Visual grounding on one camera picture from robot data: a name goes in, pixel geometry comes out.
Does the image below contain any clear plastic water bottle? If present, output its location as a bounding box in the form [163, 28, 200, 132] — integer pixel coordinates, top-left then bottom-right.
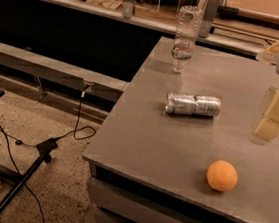
[171, 5, 202, 73]

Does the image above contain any orange ball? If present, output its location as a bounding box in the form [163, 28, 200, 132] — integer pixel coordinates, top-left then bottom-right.
[206, 160, 238, 192]

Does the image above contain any silver crushed can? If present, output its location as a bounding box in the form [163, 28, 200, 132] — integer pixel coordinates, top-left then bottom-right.
[165, 93, 221, 117]

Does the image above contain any grey drawer cabinet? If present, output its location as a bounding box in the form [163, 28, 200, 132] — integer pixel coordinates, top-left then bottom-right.
[82, 163, 279, 223]

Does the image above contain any black stand leg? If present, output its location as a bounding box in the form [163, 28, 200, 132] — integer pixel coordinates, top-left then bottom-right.
[0, 138, 58, 214]

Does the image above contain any black cable on floor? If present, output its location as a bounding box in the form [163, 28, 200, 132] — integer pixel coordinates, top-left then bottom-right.
[0, 72, 102, 223]

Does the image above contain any grey bench rail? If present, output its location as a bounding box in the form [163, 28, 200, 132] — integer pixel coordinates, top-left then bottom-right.
[0, 42, 128, 103]

